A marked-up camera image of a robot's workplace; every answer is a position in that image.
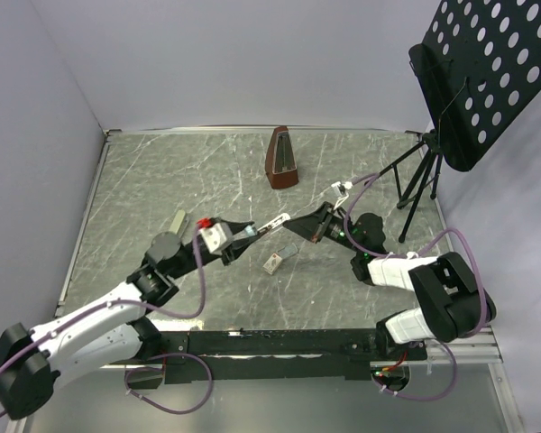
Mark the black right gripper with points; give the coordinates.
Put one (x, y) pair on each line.
(312, 226)

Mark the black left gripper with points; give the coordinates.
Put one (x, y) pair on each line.
(235, 248)

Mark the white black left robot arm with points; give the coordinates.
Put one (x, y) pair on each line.
(37, 361)

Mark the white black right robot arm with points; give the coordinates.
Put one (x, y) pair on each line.
(450, 303)

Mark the white staple box sleeve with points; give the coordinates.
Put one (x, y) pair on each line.
(272, 264)

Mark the brown wooden metronome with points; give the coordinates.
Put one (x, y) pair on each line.
(280, 166)

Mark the black perforated music stand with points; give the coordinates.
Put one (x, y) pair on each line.
(478, 67)

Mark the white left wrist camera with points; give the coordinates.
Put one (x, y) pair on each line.
(216, 234)

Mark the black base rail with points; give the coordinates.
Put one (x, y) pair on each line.
(276, 354)

